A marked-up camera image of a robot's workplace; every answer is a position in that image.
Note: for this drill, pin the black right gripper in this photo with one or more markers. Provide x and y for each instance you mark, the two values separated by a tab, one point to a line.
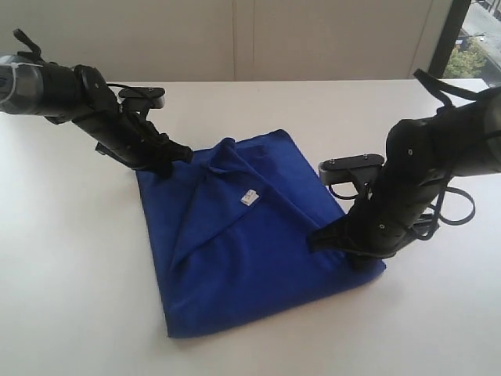
389	217

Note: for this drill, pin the blue microfiber towel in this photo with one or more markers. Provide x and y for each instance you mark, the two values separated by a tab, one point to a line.
221	264

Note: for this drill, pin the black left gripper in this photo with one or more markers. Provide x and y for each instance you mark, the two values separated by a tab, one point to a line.
132	140

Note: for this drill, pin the green tree outside window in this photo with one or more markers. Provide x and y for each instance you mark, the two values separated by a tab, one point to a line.
466	60

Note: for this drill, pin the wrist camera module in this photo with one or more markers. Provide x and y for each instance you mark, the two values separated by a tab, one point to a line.
138	99
356	169

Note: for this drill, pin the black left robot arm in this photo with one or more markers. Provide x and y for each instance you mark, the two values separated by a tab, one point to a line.
53	91

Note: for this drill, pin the black window frame post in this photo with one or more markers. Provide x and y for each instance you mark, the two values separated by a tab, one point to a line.
447	39

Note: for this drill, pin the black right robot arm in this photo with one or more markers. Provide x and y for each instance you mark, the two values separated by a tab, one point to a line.
459	141

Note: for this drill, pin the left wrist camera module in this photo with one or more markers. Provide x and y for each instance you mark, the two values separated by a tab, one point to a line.
138	99

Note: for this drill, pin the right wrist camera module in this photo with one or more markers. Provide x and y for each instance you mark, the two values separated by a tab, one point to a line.
356	169

